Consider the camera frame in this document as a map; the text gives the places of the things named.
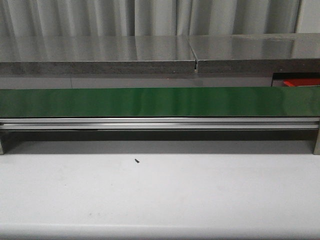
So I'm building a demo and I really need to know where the grey stone slab right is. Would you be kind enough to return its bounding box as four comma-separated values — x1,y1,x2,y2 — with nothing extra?
188,33,320,74

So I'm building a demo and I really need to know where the grey stone slab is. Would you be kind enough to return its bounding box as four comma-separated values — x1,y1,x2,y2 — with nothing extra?
0,36,196,76
188,33,320,74

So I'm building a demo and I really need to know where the red plastic tray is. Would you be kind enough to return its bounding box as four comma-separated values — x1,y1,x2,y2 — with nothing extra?
283,78,320,87

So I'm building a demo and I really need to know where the green conveyor belt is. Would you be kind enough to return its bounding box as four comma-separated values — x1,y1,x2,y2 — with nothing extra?
0,86,320,118

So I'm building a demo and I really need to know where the grey stone slab left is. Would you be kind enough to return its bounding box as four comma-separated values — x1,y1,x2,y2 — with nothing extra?
0,36,196,76

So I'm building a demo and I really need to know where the metal conveyor support leg right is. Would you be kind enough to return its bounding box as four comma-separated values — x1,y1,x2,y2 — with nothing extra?
312,123,320,156

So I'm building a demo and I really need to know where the metal conveyor support leg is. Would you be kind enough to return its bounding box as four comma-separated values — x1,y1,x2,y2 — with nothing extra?
312,123,320,156
0,132,11,155

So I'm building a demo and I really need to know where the metal conveyor support leg left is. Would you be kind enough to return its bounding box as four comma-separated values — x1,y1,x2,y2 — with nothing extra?
0,132,11,155

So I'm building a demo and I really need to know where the grey curtain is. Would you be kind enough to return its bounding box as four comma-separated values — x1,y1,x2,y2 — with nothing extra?
0,0,320,37

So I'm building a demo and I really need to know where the aluminium conveyor frame rail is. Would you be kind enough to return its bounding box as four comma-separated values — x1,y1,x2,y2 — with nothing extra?
0,117,320,131

